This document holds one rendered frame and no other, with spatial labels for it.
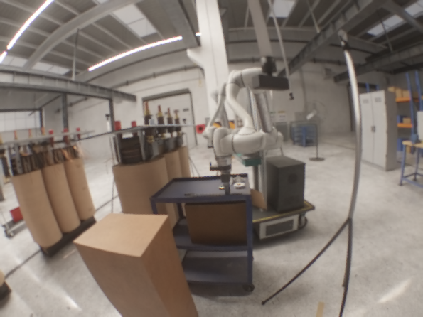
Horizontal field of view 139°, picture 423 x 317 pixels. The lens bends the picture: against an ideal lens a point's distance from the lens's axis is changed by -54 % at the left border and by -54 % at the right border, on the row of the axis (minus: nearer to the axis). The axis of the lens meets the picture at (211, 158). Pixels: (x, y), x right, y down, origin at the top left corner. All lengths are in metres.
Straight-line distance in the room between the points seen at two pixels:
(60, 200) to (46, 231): 0.49
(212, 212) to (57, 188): 2.14
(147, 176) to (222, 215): 0.68
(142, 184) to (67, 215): 1.61
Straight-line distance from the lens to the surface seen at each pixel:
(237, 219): 1.14
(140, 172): 1.44
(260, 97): 1.33
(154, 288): 0.74
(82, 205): 2.99
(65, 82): 11.34
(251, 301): 1.53
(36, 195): 2.49
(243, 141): 0.89
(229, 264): 1.64
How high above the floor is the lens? 1.29
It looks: 10 degrees down
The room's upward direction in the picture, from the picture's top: 7 degrees counter-clockwise
